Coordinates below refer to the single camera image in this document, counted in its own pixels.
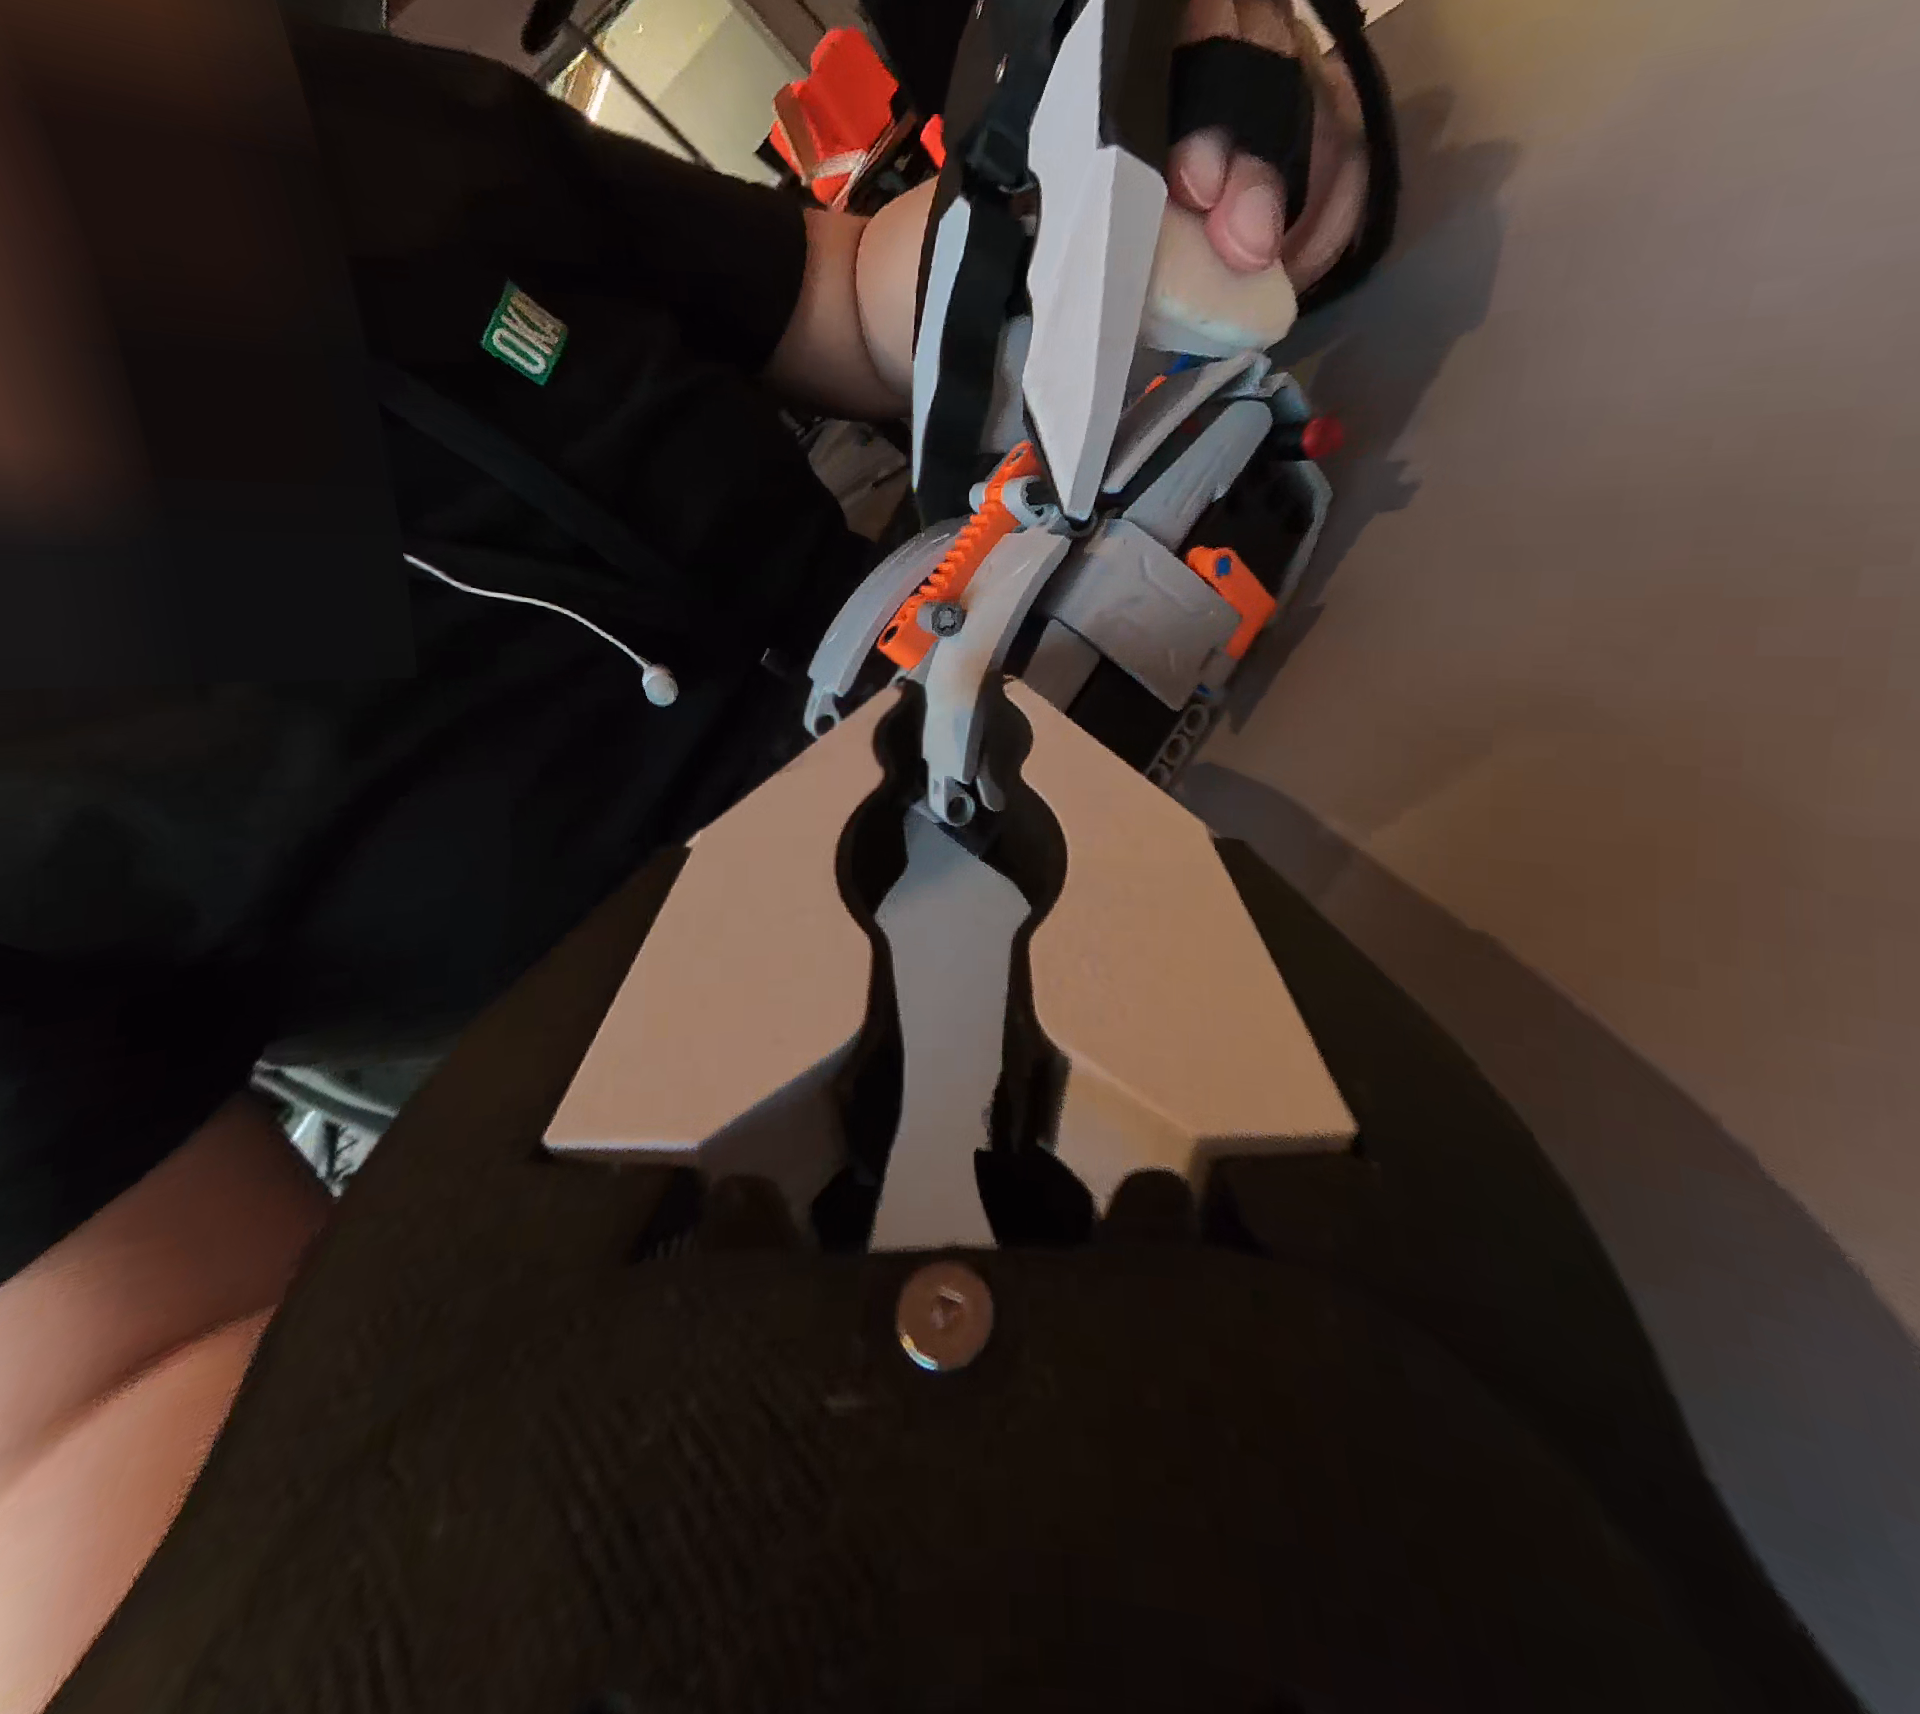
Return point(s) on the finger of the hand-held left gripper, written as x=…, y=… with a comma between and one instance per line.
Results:
x=1088, y=244
x=942, y=348

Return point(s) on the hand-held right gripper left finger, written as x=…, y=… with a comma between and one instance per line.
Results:
x=720, y=996

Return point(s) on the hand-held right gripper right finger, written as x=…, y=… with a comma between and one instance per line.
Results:
x=1185, y=996

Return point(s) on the person's left forearm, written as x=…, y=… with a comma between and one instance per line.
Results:
x=847, y=319

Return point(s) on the grey orange building-block toy robot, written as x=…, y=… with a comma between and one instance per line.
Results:
x=1140, y=589

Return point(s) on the person's right forearm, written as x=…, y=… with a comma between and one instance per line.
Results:
x=121, y=1341

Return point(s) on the person in black shirt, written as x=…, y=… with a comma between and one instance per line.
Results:
x=525, y=545

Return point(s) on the person's left hand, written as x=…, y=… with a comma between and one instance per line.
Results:
x=1245, y=214

